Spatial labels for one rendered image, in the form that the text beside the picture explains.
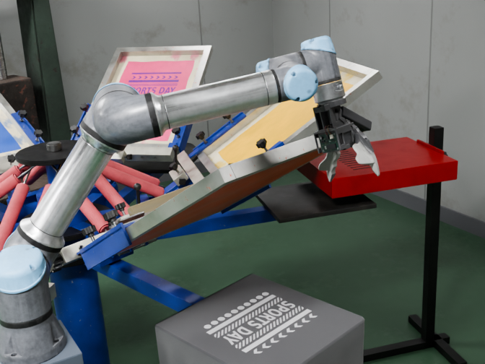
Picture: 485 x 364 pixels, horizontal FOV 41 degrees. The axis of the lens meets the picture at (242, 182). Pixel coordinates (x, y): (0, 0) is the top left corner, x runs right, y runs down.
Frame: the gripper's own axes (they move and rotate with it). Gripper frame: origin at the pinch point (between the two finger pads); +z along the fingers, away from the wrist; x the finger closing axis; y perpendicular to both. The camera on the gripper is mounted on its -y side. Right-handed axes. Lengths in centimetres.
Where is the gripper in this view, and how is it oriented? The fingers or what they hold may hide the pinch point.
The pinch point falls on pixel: (355, 178)
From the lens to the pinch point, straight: 163.5
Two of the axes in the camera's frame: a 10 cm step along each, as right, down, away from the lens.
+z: 2.6, 9.6, 1.1
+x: 6.7, -0.9, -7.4
